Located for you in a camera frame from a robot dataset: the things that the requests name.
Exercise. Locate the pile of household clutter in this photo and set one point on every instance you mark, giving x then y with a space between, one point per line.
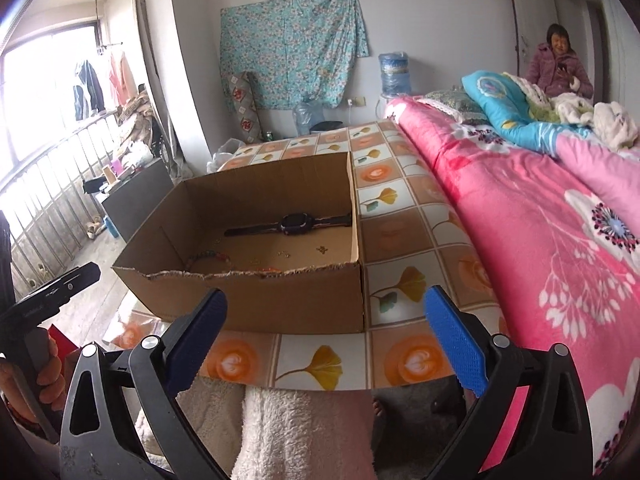
135 125

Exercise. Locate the grey cushion with red diamonds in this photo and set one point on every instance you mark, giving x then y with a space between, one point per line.
245 105

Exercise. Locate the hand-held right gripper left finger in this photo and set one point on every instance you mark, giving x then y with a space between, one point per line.
195 345

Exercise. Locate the dark cabinet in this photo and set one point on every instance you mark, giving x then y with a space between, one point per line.
140 195

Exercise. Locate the hanging pink garment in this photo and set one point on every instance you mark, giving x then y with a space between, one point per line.
120 77

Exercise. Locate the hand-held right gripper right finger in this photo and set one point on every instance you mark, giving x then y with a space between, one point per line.
457 340

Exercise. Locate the person's left hand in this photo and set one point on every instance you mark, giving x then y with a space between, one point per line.
52 375

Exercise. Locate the blue water jug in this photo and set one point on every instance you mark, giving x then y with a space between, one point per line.
395 75

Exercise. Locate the hanging dark jacket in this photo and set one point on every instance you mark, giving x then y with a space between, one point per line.
89 90

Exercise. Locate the empty clear water bottle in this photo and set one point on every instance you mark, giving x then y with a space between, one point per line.
307 117

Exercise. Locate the red paper item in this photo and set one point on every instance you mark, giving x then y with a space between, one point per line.
62 342

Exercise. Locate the white door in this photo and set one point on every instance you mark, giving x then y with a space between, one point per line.
530 20

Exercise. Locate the white plastic bag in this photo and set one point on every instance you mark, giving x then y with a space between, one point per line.
225 152

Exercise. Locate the pink floral blanket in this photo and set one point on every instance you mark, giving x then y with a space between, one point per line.
525 240

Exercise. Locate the white fluffy blanket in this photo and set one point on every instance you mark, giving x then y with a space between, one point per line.
610 120

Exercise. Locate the brown cardboard box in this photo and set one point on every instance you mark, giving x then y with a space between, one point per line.
260 300

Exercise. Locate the metal window railing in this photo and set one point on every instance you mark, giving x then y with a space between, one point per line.
50 200

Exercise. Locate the teal floral wall cloth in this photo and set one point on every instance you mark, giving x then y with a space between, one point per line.
295 45

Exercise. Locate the grey patterned pillow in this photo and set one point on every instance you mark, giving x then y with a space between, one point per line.
445 102

